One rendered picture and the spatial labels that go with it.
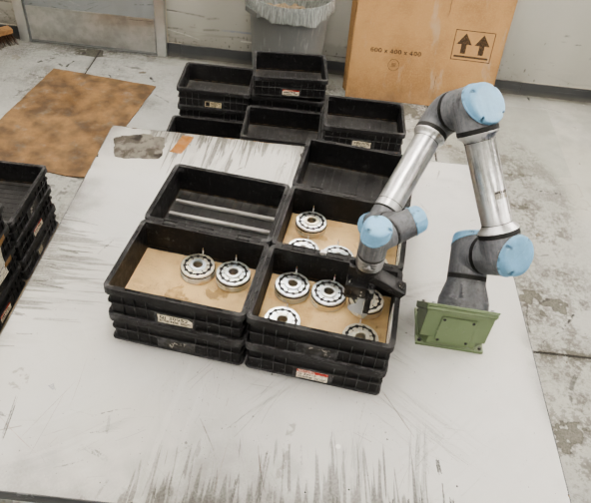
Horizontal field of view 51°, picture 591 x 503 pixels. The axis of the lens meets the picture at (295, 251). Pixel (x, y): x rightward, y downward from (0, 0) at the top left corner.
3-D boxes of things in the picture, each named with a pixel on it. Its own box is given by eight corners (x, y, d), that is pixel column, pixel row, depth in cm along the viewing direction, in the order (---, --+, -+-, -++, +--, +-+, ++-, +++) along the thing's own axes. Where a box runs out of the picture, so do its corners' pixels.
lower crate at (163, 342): (267, 295, 202) (269, 268, 194) (242, 369, 180) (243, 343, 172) (148, 270, 206) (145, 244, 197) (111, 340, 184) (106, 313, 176)
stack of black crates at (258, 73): (321, 126, 382) (330, 55, 351) (318, 157, 358) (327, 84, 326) (252, 118, 382) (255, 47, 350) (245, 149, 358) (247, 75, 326)
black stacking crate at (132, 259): (268, 271, 194) (270, 245, 187) (243, 344, 173) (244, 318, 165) (146, 247, 198) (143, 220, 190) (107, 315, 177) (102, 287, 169)
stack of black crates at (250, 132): (316, 166, 351) (322, 113, 328) (313, 199, 329) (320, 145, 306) (246, 158, 351) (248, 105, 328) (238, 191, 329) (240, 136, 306)
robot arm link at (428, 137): (425, 90, 186) (345, 226, 175) (449, 82, 176) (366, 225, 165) (450, 114, 191) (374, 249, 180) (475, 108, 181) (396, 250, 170)
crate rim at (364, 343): (401, 275, 184) (403, 269, 183) (392, 354, 163) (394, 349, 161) (270, 249, 188) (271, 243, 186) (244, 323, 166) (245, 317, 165)
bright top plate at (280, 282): (311, 276, 188) (311, 275, 188) (305, 300, 181) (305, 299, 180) (280, 269, 189) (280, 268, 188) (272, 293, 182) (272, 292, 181)
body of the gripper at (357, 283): (346, 277, 177) (351, 250, 168) (376, 283, 177) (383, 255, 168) (342, 298, 173) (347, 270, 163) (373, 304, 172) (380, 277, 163)
